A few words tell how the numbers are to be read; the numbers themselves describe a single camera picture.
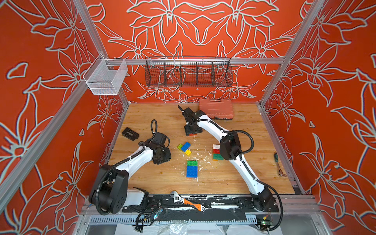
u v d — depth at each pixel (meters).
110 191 0.42
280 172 0.82
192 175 0.79
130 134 0.99
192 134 0.95
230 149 0.65
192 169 0.82
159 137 0.71
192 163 0.84
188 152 0.90
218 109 1.13
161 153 0.78
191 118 0.76
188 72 0.98
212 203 0.74
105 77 0.93
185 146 0.92
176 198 0.74
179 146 0.93
